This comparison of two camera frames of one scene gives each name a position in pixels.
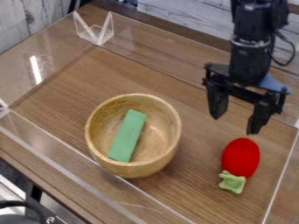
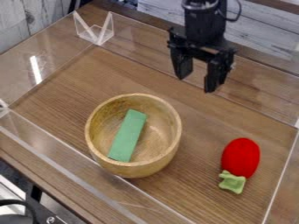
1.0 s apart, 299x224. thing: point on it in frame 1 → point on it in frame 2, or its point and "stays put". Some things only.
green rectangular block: x=132 y=122 stays put
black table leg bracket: x=37 y=213 stays put
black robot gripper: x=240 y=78 → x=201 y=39
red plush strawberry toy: x=240 y=162 stays put
